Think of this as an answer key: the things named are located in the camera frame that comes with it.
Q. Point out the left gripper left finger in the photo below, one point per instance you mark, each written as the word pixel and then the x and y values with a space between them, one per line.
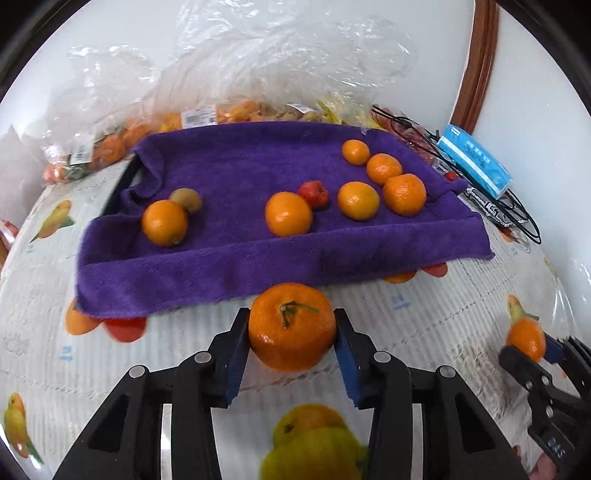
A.
pixel 229 351

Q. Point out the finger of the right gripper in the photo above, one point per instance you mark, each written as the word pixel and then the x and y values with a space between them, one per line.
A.
pixel 542 394
pixel 570 353

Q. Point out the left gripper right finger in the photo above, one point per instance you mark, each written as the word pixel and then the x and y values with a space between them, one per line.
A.
pixel 355 352

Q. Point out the large stemmed tangerine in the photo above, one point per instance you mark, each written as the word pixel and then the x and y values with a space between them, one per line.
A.
pixel 291 327

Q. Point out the large orange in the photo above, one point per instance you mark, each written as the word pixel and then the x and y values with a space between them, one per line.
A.
pixel 164 223

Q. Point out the small orange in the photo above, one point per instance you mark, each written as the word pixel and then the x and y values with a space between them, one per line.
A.
pixel 358 201

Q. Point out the small mandarin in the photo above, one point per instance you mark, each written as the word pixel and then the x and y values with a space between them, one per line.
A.
pixel 405 195

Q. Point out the right hand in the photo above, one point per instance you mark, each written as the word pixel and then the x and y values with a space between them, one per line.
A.
pixel 544 469

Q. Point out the purple towel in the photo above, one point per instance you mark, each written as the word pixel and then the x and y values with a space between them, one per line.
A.
pixel 228 211

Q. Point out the grey patterned cloth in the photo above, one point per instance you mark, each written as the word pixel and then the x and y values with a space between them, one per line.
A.
pixel 490 211

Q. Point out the small brown kiwi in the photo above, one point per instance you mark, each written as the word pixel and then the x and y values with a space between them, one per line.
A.
pixel 188 199

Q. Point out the red small apple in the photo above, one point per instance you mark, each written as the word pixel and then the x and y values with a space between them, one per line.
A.
pixel 315 194

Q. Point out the black tray under towel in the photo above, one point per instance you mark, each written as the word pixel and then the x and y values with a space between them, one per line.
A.
pixel 129 178

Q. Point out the blue tissue box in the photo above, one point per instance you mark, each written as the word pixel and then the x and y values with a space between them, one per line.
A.
pixel 474 159

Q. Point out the red box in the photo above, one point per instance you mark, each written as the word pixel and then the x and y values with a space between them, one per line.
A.
pixel 8 233

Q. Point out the clear bag of persimmons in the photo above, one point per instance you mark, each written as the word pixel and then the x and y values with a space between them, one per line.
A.
pixel 100 115

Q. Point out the clear plastic bag of oranges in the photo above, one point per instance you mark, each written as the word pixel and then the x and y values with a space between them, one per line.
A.
pixel 277 53

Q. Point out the wooden door frame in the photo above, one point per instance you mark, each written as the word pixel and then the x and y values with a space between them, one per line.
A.
pixel 480 63

